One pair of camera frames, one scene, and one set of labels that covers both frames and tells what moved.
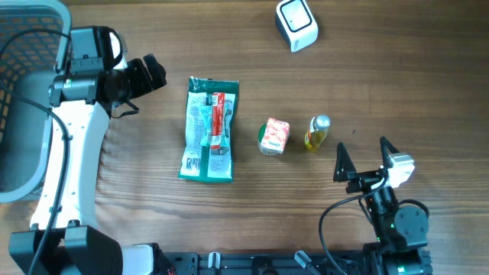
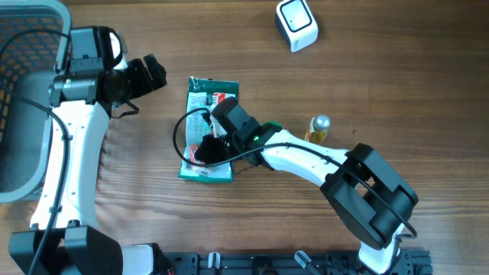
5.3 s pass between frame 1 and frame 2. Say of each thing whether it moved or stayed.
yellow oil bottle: stayed
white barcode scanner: stayed
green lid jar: moved
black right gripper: moved
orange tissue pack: moved
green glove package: stayed
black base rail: stayed
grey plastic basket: stayed
